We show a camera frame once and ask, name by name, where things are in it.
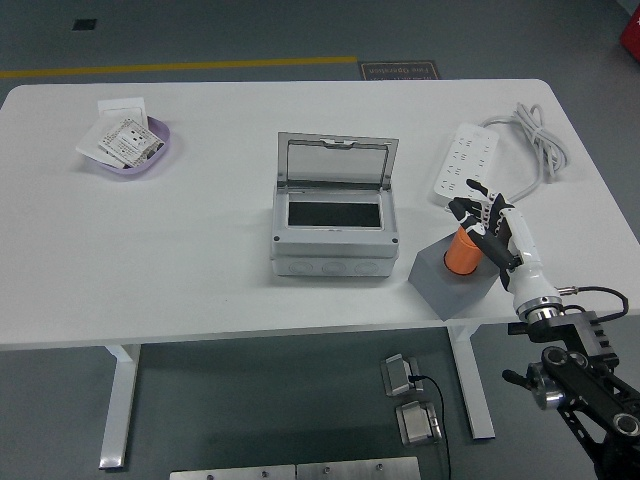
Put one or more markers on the printed white socket panel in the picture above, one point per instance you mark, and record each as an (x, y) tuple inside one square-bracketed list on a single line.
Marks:
[(127, 140)]

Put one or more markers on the grey cube with round hole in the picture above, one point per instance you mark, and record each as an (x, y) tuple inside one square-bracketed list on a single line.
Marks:
[(450, 296)]

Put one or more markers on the brown floor sign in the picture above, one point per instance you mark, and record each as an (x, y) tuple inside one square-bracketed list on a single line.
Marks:
[(400, 70)]

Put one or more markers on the metal base plate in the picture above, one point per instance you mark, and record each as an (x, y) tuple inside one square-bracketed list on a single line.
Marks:
[(357, 470), (232, 473)]

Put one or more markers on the grey junction box clear lid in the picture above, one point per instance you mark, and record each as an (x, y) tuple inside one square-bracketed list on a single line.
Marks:
[(330, 250)]

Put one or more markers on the white table leg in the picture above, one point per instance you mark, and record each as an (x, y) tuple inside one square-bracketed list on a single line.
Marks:
[(472, 390), (120, 400)]

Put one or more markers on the white flat packet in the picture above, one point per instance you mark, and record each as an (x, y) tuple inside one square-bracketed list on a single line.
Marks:
[(87, 145)]

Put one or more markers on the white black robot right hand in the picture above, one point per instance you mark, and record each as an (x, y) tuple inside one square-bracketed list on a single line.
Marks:
[(525, 250)]

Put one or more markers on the plain white switch panel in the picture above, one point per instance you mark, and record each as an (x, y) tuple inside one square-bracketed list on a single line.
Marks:
[(120, 107)]

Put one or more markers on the yellow floor tape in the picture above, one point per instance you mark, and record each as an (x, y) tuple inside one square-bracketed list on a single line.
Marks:
[(200, 65)]

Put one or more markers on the red object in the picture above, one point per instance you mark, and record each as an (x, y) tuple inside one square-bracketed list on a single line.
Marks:
[(631, 30)]

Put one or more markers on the black floor plate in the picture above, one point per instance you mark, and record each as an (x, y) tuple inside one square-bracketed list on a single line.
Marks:
[(84, 24)]

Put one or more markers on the orange cylinder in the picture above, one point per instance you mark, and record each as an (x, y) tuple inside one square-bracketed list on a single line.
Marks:
[(460, 256)]

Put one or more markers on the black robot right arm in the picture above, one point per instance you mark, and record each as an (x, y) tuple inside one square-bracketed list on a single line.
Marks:
[(590, 380)]

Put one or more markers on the purple plastic tray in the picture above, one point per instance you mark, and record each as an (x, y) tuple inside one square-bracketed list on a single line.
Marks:
[(159, 159)]

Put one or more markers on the black table control panel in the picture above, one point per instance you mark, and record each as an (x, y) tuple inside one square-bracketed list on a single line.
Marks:
[(515, 329)]

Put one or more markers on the white power strip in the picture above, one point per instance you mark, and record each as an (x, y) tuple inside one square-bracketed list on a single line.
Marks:
[(465, 155)]

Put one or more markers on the silver foot pedal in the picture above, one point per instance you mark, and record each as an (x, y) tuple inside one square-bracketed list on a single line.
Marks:
[(397, 375), (417, 425)]

